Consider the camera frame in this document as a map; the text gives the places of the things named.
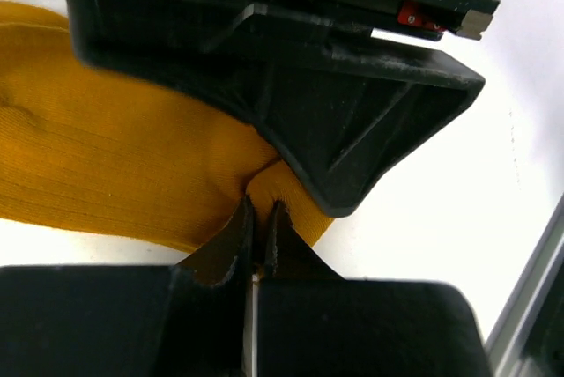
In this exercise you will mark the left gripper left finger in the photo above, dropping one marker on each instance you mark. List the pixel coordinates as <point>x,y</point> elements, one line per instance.
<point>170,320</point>

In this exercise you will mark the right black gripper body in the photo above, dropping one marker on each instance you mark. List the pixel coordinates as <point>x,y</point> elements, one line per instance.
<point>172,42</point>

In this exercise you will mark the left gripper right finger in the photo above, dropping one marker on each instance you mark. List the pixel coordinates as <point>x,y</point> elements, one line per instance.
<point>313,322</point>

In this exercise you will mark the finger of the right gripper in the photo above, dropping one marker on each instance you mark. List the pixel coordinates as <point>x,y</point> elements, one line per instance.
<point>340,107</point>

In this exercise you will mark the mustard yellow striped sock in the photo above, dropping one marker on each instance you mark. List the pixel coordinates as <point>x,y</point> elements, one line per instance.
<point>94,151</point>

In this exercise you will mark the aluminium mounting rail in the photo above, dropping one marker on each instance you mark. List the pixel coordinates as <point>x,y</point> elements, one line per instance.
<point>527,339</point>

